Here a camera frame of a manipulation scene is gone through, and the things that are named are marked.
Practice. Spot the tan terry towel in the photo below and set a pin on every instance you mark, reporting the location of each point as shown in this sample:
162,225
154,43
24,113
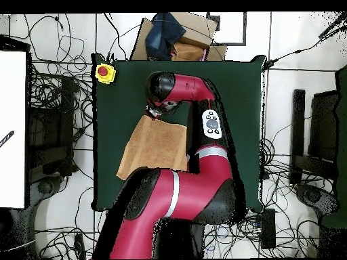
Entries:
157,146

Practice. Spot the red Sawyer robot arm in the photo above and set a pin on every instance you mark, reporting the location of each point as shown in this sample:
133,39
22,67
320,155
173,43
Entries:
189,189

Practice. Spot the black flat bar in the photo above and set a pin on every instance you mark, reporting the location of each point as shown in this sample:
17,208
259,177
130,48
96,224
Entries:
298,116

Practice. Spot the dark green fabric panel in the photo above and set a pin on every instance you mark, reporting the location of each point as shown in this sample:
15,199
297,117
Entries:
343,135

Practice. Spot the white panel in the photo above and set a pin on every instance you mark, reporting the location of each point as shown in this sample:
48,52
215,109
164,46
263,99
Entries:
12,108

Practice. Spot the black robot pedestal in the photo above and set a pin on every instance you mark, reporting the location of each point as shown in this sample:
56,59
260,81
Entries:
179,238

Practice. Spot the black power strip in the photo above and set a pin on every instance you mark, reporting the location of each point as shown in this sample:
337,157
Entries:
79,245

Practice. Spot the brown folded cloth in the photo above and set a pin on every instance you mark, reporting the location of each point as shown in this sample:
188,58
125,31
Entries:
187,52

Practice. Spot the pink cloth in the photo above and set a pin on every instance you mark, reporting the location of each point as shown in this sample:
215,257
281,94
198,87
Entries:
205,54

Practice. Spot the yellow emergency stop button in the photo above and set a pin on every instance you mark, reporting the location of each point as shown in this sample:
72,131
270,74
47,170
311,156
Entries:
108,78

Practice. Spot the striped black rod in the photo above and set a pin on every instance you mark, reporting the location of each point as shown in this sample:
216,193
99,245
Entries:
7,137

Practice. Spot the dark green table cloth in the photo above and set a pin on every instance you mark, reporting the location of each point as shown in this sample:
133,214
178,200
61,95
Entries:
122,94

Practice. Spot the black round knob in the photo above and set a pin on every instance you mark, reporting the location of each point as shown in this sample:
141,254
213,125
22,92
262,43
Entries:
45,187
312,196

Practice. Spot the black equipment rack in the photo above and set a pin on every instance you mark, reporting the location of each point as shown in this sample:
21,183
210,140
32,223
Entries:
51,130

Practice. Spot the blue jeans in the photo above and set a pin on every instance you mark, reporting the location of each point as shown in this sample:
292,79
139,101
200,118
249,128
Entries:
162,35

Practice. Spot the brown cardboard box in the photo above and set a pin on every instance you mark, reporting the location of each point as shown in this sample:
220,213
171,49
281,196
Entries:
195,29

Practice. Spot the black panel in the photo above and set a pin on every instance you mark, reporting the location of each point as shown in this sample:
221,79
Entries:
324,124

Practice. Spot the dark grey stand base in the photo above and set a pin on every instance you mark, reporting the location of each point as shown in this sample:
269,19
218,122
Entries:
38,200
320,200

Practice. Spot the black power box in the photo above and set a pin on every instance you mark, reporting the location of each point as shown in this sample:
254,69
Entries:
268,230

